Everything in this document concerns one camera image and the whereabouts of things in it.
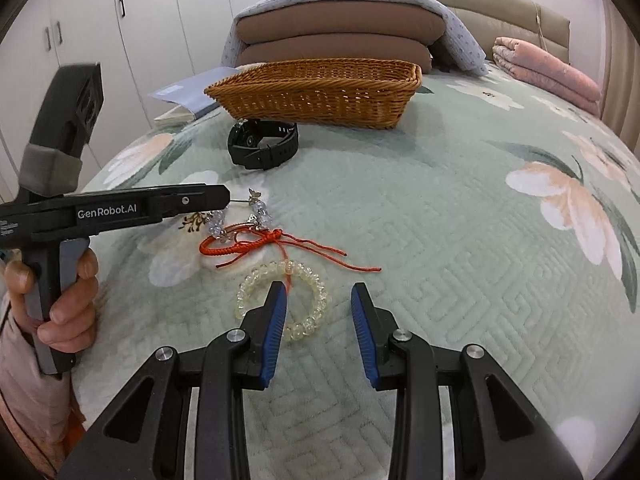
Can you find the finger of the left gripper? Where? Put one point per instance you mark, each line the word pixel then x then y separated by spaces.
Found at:
pixel 171 200

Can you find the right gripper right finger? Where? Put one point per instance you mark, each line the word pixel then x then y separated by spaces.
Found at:
pixel 498 433

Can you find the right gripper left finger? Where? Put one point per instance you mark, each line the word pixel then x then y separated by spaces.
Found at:
pixel 141 434

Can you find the black wrist watch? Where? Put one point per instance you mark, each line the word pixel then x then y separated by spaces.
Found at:
pixel 257 144

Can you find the pink sleeved left forearm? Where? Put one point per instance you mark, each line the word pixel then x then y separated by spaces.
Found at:
pixel 40 411

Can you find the person's left hand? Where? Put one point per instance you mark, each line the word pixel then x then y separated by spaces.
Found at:
pixel 72 324

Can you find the blue grey book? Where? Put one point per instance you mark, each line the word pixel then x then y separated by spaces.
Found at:
pixel 187 97

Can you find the white wardrobe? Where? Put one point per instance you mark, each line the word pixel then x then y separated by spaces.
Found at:
pixel 141 46

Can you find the brown wicker basket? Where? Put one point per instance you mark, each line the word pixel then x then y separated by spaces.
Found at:
pixel 348 92

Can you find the floral green bedspread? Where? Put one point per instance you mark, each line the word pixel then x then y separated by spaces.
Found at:
pixel 494 213

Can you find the folded brown quilt stack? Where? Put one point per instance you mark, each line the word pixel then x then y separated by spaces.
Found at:
pixel 340 29

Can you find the grey blue patterned blanket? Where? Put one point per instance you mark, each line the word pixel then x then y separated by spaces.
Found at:
pixel 458 47

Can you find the beige pleated curtain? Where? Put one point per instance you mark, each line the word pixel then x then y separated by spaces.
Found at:
pixel 621 88

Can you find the folded pink blanket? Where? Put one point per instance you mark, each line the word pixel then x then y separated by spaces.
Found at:
pixel 526 62

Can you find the beige upholstered headboard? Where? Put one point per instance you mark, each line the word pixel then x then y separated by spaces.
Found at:
pixel 520 19

